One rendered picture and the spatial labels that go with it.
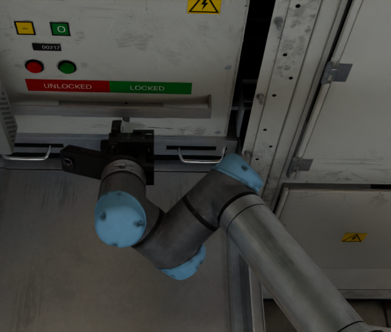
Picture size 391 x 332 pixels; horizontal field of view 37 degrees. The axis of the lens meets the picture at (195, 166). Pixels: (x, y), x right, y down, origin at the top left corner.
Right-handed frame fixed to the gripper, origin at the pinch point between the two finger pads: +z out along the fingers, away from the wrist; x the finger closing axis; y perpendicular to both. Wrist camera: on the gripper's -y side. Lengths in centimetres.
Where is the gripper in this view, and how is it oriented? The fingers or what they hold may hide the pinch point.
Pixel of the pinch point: (117, 126)
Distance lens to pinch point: 116.5
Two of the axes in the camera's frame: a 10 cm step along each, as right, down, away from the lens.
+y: 10.0, 0.0, 0.7
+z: -0.6, -4.8, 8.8
